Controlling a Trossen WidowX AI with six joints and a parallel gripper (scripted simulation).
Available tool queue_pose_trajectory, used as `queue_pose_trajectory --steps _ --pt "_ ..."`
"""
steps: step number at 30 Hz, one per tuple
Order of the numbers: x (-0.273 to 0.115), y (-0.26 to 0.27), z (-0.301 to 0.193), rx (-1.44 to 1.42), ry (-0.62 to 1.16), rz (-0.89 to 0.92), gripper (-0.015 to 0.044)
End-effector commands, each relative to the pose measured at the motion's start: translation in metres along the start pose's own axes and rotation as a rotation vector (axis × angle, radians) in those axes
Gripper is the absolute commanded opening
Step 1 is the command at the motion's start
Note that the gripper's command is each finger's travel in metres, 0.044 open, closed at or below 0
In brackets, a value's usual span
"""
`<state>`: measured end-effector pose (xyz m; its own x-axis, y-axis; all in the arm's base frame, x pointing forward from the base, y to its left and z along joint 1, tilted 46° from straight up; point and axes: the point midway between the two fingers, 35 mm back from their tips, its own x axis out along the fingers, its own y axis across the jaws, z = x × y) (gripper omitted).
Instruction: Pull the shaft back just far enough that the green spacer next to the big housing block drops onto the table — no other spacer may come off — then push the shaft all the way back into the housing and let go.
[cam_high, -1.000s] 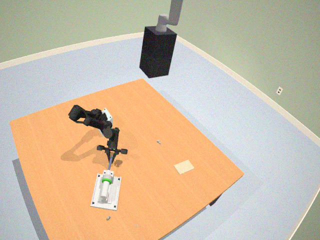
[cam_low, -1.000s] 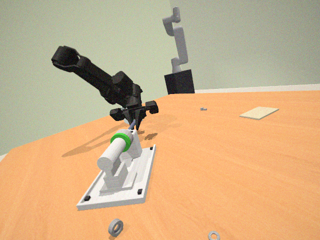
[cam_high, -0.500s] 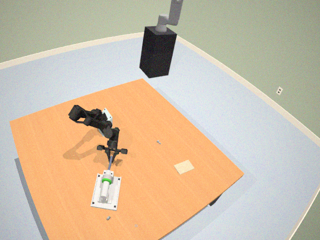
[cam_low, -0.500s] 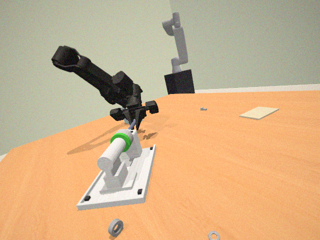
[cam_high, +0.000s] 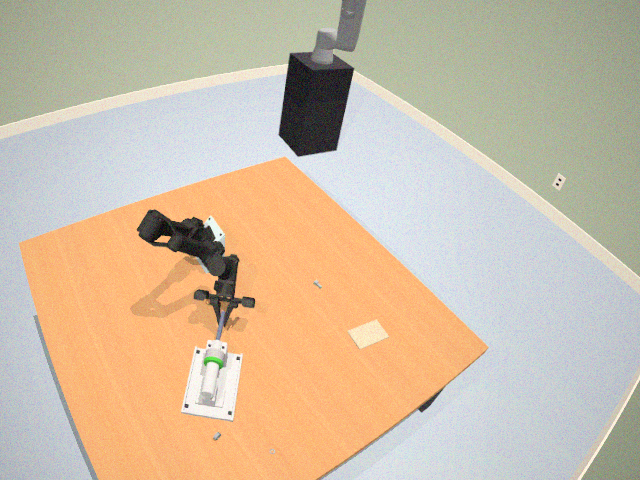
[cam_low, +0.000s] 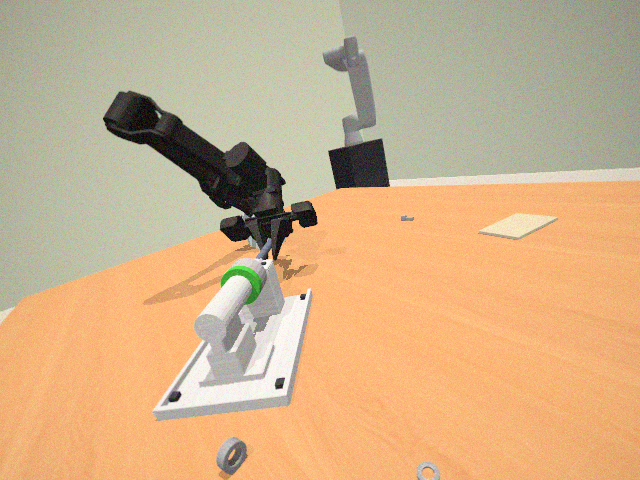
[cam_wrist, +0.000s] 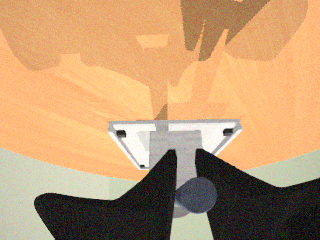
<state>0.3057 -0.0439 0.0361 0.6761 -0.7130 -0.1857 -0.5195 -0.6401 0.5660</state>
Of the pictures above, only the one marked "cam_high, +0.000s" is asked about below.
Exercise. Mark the beige flat rectangular plate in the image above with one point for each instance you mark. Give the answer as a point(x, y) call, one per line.
point(367, 334)

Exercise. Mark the green ring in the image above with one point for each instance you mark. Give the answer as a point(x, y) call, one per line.
point(214, 360)

